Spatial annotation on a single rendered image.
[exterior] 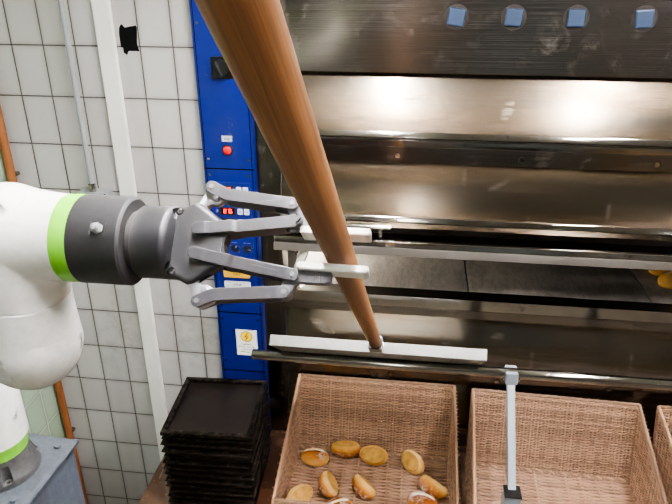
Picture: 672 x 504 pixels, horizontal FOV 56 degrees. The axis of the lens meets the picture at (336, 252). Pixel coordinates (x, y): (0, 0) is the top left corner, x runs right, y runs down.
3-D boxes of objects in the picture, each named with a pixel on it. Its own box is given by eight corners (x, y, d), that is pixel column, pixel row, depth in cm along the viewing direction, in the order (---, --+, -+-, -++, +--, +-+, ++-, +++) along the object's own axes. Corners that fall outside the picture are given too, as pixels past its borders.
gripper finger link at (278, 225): (202, 245, 67) (201, 232, 67) (307, 233, 66) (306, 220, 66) (191, 236, 63) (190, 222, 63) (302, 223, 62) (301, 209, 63)
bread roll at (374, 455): (385, 468, 215) (387, 467, 221) (388, 448, 217) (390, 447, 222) (357, 462, 218) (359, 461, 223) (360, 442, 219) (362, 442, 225)
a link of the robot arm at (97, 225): (52, 270, 60) (68, 178, 62) (106, 292, 71) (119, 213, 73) (113, 274, 59) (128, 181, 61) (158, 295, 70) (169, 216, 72)
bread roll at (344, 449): (359, 447, 218) (359, 462, 219) (360, 439, 224) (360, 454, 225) (330, 446, 219) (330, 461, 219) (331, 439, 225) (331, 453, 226)
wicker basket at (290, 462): (298, 431, 236) (296, 370, 225) (451, 445, 230) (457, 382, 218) (270, 539, 192) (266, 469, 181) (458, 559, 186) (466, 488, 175)
